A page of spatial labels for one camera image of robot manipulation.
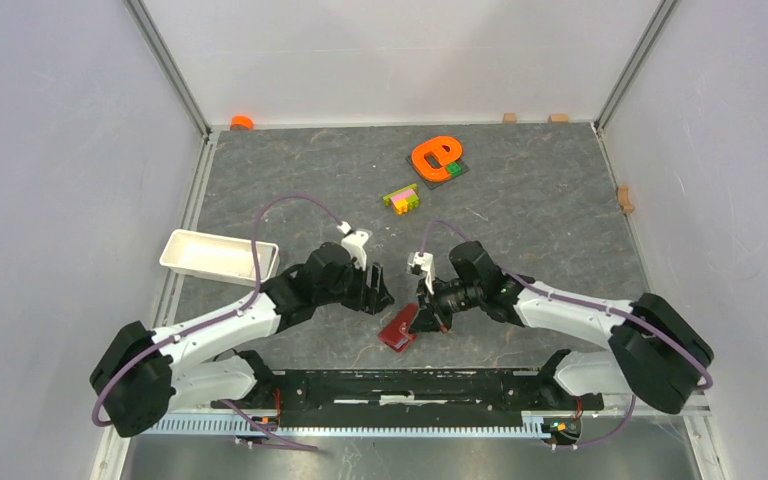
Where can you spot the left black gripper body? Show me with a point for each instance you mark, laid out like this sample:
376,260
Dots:
350,291

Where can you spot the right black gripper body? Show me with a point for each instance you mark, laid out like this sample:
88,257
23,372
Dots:
457,296

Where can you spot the red card holder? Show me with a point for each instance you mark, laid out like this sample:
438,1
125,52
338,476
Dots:
396,334

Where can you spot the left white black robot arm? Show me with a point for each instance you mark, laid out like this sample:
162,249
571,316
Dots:
144,374

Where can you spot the colourful toy brick stack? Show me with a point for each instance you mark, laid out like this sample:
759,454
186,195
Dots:
403,200

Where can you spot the green toy brick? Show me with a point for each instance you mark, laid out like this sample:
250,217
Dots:
454,169

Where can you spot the white plastic tray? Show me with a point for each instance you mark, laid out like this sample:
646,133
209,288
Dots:
210,257

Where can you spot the orange e-shaped block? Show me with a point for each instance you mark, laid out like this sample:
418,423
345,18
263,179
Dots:
445,149

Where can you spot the orange round cap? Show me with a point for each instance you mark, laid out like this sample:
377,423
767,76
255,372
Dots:
241,123

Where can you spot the curved wooden piece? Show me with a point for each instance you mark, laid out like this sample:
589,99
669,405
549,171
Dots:
623,195

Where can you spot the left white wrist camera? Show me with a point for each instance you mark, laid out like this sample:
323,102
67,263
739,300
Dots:
354,242

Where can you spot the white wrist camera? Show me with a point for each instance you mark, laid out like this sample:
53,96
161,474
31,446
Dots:
422,265
354,242

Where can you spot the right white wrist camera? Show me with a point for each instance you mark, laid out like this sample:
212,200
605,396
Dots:
422,265

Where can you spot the dark square base plate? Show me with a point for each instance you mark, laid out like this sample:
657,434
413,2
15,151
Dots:
434,164

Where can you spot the grey cable duct comb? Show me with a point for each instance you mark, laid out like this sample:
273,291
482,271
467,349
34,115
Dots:
526,427

